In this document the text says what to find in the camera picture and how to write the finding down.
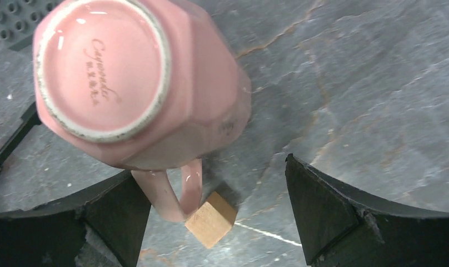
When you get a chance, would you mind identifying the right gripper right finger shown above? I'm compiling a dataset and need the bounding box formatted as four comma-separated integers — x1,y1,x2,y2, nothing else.
285,154,449,266

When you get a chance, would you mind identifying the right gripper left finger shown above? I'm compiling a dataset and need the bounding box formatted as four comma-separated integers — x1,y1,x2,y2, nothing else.
0,171,151,266

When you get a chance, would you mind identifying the pink octagonal mug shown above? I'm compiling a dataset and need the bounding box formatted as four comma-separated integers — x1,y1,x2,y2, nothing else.
33,1,251,222

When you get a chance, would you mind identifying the small tan wooden block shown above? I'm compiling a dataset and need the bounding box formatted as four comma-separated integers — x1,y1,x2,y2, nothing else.
184,192,237,249

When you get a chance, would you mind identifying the grey lego baseplate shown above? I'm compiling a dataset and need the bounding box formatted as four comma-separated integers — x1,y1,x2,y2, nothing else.
0,0,62,51

